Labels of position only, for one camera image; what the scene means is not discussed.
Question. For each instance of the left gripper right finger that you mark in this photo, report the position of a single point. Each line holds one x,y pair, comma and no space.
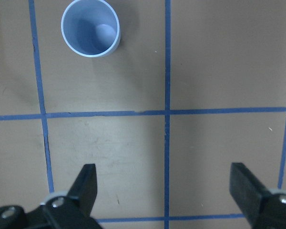
262,207

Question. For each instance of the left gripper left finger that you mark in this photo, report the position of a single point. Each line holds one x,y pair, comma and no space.
70,211

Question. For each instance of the light blue plastic cup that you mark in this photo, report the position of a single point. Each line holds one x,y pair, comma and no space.
91,28

